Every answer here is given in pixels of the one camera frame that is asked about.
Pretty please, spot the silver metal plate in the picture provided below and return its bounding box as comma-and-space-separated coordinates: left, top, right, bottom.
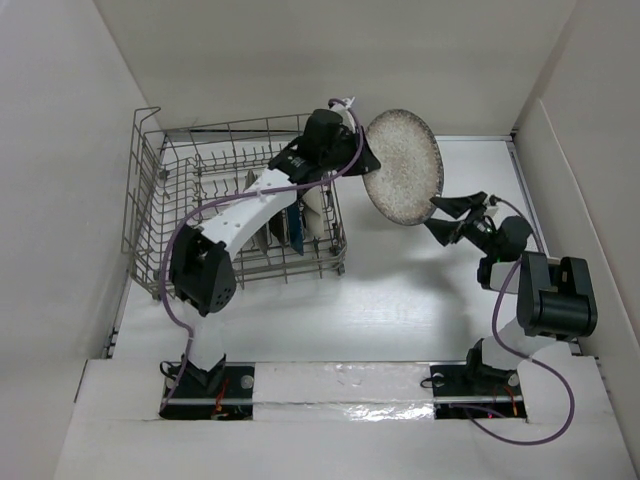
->
268, 211, 286, 247

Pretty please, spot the silver metal rail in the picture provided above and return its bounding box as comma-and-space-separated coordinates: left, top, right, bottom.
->
167, 396, 524, 406

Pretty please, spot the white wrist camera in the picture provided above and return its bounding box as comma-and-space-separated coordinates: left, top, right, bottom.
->
483, 195, 499, 218
328, 97, 357, 130

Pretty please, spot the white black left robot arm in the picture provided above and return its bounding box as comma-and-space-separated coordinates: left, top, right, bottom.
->
159, 99, 380, 317

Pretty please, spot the grey wire dish rack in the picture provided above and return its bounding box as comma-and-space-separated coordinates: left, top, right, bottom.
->
121, 107, 347, 298

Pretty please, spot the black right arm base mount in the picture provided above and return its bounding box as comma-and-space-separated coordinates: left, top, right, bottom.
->
420, 349, 527, 420

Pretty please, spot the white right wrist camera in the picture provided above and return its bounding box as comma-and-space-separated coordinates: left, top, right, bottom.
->
483, 195, 499, 218

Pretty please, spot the grey tree pattern plate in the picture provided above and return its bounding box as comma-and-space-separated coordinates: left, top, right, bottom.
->
244, 168, 269, 254

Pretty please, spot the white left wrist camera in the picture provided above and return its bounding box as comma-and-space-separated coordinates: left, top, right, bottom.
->
328, 97, 357, 130

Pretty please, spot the cream divided plate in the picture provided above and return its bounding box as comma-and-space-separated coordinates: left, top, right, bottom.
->
302, 187, 325, 239

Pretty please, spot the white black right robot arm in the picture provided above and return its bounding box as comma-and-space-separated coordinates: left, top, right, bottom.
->
422, 192, 598, 396

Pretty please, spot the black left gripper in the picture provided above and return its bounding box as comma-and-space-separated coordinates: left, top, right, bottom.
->
318, 124, 379, 176

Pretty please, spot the blue shell shaped dish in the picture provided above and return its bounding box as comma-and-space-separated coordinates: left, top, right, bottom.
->
286, 202, 304, 256

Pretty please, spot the speckled beige round plate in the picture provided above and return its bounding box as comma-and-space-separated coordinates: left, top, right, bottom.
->
363, 109, 444, 226

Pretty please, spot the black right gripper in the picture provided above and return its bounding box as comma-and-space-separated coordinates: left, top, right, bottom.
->
422, 190, 499, 257

